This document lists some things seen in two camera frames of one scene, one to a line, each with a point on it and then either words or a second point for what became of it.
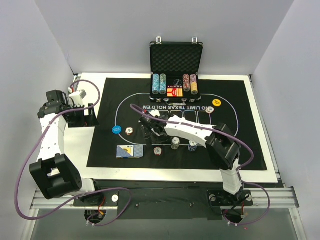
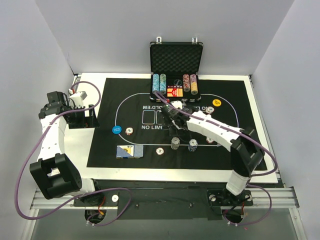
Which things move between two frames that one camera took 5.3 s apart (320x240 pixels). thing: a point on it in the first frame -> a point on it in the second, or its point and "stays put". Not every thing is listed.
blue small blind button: [116, 129] stays put
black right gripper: [148, 127] -> [173, 121]
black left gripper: [85, 116] stays put
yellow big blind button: [216, 102] stays put
